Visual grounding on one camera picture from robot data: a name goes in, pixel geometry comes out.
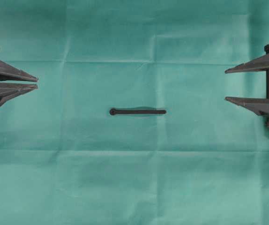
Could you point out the green table cloth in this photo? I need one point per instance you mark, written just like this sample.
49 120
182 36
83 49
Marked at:
129 124

